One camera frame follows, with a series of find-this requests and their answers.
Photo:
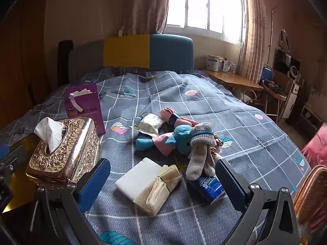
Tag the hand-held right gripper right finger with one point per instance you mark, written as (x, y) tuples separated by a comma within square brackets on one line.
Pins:
[(230, 181)]

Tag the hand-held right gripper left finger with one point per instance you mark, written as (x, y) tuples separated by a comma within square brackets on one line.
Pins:
[(94, 181)]

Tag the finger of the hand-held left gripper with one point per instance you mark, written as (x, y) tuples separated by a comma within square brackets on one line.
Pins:
[(10, 160)]

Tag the pink satin scrunchie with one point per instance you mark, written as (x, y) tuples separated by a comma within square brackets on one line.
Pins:
[(219, 144)]

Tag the pink towel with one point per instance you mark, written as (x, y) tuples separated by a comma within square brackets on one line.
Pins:
[(166, 113)]

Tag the blue tissue pack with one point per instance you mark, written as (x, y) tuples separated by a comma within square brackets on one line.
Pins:
[(207, 187)]

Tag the gold embossed tissue box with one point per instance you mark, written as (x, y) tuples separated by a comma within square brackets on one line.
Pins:
[(63, 155)]

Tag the white block with mesh bow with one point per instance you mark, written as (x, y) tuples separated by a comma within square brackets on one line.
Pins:
[(135, 178)]

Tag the grey knitted socks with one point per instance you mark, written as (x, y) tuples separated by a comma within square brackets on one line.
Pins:
[(200, 148)]

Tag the white tissue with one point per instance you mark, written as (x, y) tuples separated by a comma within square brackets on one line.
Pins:
[(49, 132)]

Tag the blue plush elephant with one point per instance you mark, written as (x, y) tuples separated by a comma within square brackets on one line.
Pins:
[(180, 139)]

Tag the purple paper box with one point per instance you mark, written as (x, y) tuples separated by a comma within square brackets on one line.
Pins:
[(85, 107)]

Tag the white snack packet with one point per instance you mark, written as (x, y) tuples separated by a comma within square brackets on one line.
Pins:
[(150, 122)]

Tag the grey checked leaf blanket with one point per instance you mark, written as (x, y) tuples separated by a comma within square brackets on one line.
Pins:
[(204, 102)]

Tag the rose gold basket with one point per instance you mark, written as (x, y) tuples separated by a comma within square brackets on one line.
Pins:
[(311, 199)]

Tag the pink cloth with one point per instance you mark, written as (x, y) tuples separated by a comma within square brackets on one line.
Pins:
[(315, 148)]

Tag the wooden desk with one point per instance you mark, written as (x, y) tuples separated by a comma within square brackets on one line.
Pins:
[(230, 79)]

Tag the white cabinet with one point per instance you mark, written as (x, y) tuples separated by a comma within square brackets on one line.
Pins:
[(291, 99)]

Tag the wooden wardrobe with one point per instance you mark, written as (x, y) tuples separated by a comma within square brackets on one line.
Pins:
[(23, 56)]

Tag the blue folding chair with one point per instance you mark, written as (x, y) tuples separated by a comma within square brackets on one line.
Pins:
[(268, 72)]

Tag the small clear boxes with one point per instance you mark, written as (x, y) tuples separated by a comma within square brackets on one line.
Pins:
[(227, 65)]

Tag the white appliance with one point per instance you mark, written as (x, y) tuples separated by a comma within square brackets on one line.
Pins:
[(212, 63)]

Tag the grey yellow blue headboard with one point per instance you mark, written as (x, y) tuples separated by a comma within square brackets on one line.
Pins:
[(127, 53)]

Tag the pink patterned curtain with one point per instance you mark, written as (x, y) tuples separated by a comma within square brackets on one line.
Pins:
[(253, 30), (145, 5)]

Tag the window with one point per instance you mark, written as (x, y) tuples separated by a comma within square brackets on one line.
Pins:
[(201, 5)]

